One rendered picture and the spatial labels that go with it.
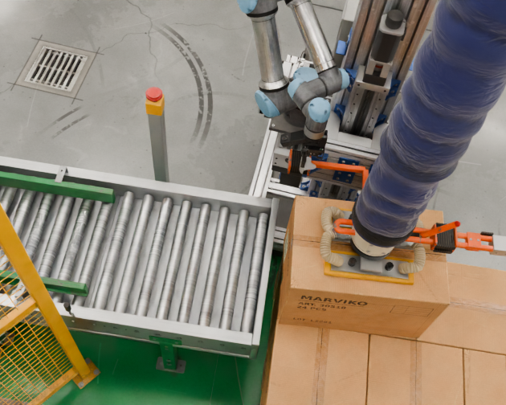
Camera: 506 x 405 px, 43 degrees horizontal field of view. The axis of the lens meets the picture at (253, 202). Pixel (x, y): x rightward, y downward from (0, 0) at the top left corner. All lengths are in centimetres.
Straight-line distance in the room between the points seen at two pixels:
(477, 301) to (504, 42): 171
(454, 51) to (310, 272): 116
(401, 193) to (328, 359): 99
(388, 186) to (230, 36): 258
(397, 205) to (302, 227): 55
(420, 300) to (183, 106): 210
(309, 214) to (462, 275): 85
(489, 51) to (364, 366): 160
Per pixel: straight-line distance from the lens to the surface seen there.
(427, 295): 250
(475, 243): 250
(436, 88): 163
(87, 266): 288
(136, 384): 325
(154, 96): 271
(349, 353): 278
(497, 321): 303
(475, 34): 151
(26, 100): 415
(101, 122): 396
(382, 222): 216
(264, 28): 235
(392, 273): 247
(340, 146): 275
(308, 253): 246
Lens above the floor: 314
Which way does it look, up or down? 60 degrees down
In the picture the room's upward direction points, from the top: 8 degrees clockwise
